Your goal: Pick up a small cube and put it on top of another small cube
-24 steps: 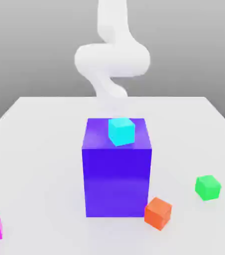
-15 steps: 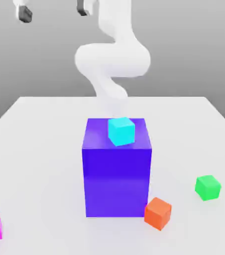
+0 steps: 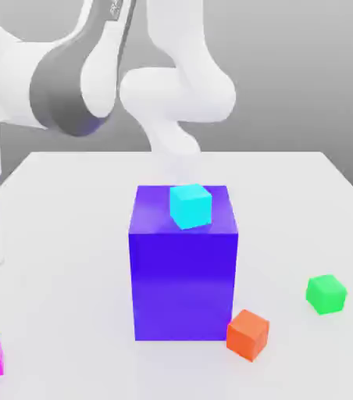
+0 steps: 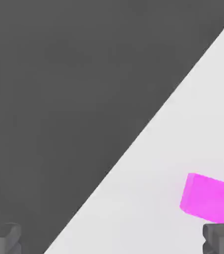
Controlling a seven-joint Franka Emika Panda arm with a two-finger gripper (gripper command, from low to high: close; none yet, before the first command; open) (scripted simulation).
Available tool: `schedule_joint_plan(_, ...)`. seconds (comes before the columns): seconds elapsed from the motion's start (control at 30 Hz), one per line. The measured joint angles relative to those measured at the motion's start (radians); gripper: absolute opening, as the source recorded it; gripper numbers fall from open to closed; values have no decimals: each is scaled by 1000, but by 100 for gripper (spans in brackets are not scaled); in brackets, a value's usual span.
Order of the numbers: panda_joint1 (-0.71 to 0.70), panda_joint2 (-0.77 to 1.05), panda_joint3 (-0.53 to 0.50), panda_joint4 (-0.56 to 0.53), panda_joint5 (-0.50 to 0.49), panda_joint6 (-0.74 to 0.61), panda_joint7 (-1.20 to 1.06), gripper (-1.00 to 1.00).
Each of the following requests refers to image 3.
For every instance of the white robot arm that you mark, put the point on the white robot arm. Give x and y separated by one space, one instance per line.
176 93

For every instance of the small cyan cube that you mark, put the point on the small cyan cube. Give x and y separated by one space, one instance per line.
190 206

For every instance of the small orange cube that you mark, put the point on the small orange cube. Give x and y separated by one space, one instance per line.
247 336

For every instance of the small green cube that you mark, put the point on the small green cube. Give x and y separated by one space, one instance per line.
326 294

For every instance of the large blue box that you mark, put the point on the large blue box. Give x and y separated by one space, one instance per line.
182 281

